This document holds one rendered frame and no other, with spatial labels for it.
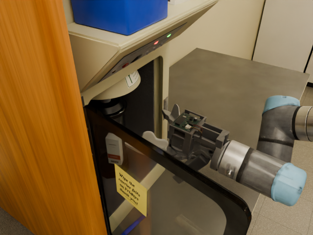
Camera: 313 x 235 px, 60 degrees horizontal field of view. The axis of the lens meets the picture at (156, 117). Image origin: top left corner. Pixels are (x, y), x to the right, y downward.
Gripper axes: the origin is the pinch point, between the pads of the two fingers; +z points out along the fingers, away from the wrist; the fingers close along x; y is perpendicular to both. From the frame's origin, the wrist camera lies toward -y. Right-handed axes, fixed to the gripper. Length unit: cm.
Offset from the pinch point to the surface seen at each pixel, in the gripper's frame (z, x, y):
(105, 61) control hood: -6.3, 17.9, 26.4
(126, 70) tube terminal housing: 2.4, 3.2, 16.0
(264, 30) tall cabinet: 35, -292, -67
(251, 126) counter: -16, -54, -28
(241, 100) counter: -6, -70, -28
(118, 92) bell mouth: 4.6, 3.8, 10.2
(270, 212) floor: -40, -95, -121
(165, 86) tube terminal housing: 2.0, -12.3, 4.7
